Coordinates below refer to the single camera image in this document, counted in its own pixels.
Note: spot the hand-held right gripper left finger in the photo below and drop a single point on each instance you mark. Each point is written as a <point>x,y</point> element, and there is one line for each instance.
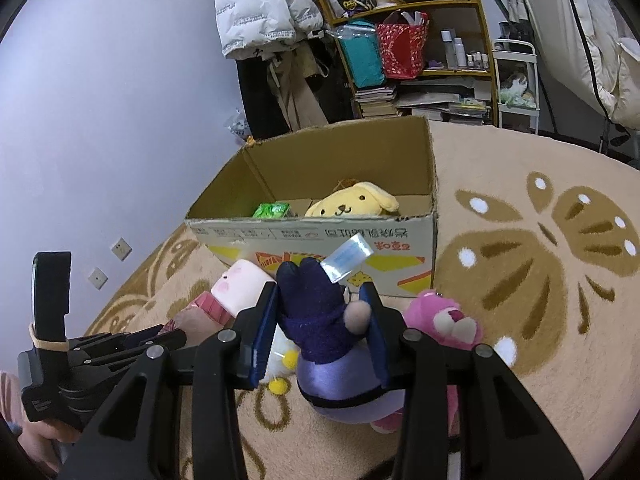
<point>264,330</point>

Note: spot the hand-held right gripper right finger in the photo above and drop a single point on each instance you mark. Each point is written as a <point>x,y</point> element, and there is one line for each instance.
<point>376,340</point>

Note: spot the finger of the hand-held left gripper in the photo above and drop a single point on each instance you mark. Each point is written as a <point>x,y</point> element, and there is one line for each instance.
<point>95,341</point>
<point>150,342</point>

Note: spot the purple plush toy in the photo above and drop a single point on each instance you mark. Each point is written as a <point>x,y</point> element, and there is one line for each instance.
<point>320,320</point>

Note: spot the cardboard box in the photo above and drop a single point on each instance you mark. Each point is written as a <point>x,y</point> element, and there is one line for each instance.
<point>320,162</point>

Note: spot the person's left forearm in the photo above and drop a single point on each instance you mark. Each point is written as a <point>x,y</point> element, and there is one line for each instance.
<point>7,395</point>

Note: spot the person's left hand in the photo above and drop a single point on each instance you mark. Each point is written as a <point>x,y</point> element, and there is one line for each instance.
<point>42,442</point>

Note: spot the white plush toy yellow feet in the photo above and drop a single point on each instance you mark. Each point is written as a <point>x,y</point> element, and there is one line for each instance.
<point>277,360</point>

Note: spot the pink white striped plush toy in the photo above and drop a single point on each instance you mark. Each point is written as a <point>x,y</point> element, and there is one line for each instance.
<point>235,282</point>

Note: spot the pink bear plush toy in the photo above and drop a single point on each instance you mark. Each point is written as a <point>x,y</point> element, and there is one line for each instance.
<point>445,317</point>

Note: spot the green packet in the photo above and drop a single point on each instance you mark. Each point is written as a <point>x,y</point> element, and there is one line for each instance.
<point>271,210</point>

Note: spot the yellow dog plush toy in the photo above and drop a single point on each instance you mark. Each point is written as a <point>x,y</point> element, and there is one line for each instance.
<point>345,202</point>

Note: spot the clear plastic bag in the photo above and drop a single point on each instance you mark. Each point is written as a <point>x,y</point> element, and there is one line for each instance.
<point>238,127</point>

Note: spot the beige patterned rug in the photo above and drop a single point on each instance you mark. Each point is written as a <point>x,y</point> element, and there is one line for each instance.
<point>500,170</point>

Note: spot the black garment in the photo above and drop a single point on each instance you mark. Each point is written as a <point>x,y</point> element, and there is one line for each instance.
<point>255,95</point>

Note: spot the stack of books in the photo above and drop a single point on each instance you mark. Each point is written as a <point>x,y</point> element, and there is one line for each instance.
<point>375,102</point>

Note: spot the beige coat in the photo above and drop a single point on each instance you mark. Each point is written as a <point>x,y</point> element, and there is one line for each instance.
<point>300,90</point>

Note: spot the pile of magazines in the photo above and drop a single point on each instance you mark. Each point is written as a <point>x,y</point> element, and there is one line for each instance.
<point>440,102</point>

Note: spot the teal bag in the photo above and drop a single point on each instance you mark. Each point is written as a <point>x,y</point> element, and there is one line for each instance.
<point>362,57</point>

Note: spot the small plush toy in cart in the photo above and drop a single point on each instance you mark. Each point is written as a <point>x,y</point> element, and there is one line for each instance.
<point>517,90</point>

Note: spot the red patterned bag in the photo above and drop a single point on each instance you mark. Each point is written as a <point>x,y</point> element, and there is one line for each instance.
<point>402,50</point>

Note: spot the row of small bottles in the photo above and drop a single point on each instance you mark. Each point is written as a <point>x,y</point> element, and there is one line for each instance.
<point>479,59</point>

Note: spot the grey tall bottle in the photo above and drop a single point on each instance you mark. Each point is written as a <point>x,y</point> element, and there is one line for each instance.
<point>450,50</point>

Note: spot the white metal cart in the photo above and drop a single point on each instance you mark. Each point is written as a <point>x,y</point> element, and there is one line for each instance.
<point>515,55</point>

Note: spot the white puffer jacket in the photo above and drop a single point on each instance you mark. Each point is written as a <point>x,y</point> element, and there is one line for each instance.
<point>260,5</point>

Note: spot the wooden shelf unit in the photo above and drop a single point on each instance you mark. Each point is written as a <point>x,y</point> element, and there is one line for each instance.
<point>452,6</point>

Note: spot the white fabric tent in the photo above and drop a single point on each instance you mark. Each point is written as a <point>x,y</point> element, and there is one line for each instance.
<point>555,20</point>

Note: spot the white wall socket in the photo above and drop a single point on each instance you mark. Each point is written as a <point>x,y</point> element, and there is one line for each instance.
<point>121,248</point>
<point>98,278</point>

